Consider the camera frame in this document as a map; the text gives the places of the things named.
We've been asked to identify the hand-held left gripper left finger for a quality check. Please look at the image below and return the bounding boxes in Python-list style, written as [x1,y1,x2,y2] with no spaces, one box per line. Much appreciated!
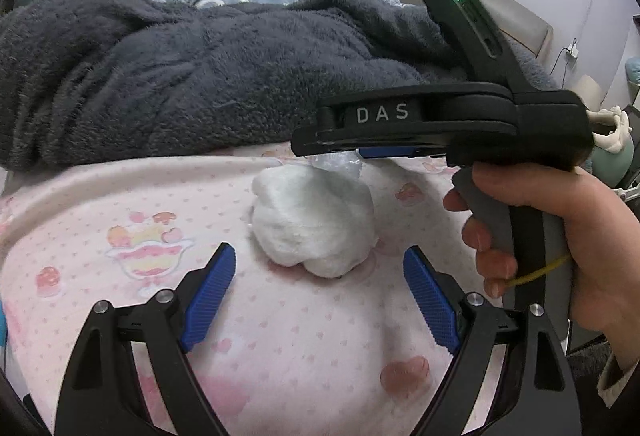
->
[54,242,237,436]

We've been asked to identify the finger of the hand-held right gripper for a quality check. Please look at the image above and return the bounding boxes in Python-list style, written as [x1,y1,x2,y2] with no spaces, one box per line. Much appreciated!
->
[358,146,447,161]
[291,125,452,158]

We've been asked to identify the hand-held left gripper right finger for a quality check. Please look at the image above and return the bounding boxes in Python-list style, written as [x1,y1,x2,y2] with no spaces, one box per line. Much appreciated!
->
[402,245,583,436]

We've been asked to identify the clear plastic wrapper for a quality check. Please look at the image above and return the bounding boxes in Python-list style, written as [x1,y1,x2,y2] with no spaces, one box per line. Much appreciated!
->
[309,151,364,183]

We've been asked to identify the person's right hand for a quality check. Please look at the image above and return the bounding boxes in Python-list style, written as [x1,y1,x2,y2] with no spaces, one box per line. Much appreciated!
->
[442,163,640,367]

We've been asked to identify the beige chair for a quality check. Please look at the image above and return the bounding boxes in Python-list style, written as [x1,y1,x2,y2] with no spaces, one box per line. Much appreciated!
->
[571,74,604,113]

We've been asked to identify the white plush figure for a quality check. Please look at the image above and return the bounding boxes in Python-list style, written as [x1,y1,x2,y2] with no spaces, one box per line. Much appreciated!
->
[584,105,634,153]

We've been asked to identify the pink printed bed sheet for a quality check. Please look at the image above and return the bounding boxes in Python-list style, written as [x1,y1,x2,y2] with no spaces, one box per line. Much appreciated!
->
[0,143,507,436]

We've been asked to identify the teal round cushion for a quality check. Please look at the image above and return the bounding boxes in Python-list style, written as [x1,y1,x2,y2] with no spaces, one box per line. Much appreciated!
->
[589,147,632,188]

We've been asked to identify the grey fleece blanket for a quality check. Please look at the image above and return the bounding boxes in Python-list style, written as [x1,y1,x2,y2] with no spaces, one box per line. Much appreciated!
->
[0,0,562,173]

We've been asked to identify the yellow cord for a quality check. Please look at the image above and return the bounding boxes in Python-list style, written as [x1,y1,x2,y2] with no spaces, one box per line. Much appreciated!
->
[504,253,572,288]

